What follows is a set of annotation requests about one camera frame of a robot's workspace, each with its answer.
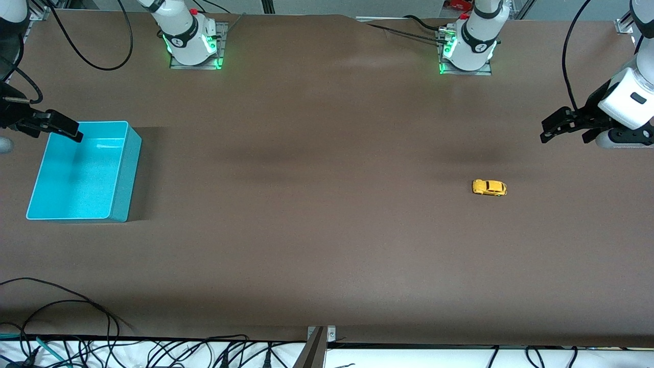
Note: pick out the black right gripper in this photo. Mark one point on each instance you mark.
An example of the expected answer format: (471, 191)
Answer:
(14, 115)

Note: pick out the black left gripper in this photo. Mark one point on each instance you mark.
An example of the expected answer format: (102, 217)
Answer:
(591, 112)

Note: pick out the yellow beetle toy car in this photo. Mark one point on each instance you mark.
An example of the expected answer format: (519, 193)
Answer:
(489, 187)

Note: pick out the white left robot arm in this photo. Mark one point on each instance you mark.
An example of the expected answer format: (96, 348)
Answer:
(475, 41)

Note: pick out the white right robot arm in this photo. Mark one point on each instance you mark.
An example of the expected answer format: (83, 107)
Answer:
(186, 36)

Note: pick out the teal plastic bin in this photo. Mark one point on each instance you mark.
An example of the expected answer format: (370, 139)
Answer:
(82, 174)

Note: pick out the red background object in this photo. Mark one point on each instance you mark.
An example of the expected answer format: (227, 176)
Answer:
(457, 4)

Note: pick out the dark metal bar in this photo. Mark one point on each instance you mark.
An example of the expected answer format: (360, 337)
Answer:
(312, 352)

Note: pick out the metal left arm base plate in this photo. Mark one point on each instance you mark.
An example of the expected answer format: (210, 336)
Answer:
(485, 71)

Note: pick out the aluminium frame rail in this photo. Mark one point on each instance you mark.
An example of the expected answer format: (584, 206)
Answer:
(36, 13)
(624, 25)

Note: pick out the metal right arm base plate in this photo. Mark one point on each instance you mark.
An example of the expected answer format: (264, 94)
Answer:
(223, 30)

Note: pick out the silver metal bracket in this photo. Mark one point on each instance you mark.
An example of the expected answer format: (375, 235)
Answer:
(331, 333)

